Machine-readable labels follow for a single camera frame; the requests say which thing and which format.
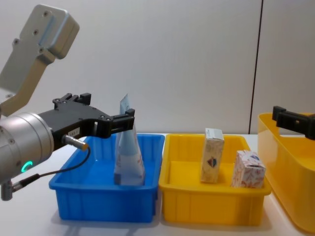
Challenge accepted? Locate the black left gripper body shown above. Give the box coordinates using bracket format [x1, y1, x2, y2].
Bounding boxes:
[38, 103, 112, 151]

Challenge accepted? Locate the pale blue stand-up pouch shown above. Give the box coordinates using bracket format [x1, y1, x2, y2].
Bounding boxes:
[113, 93, 146, 186]

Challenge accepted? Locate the tall yellow plastic basket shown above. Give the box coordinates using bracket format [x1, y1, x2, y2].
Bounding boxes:
[257, 112, 315, 234]

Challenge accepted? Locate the short patterned white carton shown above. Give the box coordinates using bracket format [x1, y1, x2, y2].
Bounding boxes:
[230, 149, 267, 189]

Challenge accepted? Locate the blue plastic bin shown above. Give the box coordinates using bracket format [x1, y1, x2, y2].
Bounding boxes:
[48, 133, 165, 224]

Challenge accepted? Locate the tall patterned white carton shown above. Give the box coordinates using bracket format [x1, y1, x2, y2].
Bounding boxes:
[200, 127, 225, 184]

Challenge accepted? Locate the yellow plastic bin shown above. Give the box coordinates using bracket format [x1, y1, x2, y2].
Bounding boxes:
[158, 133, 273, 226]

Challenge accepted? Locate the thin dark gripper cable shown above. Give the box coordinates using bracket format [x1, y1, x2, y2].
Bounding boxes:
[1, 134, 91, 201]

